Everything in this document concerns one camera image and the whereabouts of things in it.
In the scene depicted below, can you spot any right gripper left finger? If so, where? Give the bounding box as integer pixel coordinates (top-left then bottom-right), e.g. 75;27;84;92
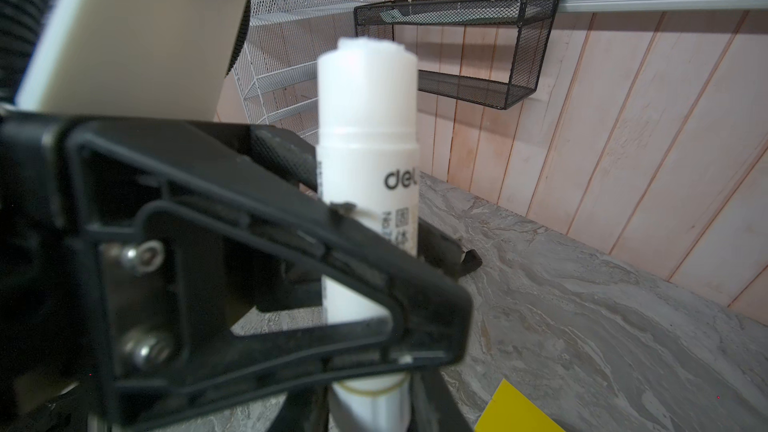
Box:
267;387;329;432

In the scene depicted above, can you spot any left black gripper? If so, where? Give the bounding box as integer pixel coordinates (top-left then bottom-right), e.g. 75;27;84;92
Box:
1;112;120;431

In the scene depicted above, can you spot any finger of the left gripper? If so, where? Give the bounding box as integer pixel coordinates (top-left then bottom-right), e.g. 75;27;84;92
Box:
197;122;483;279
66;120;472;429

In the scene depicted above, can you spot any yellow envelope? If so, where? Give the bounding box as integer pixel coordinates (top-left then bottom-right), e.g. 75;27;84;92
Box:
474;380;564;432

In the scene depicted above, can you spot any white wire mesh shelf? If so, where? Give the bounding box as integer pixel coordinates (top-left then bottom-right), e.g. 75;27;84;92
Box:
232;0;382;144

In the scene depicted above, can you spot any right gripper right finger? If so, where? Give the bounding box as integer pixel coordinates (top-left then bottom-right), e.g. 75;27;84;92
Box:
410;369;473;432

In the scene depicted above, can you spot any black mesh basket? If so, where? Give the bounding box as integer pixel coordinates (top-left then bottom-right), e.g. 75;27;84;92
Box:
353;0;560;110

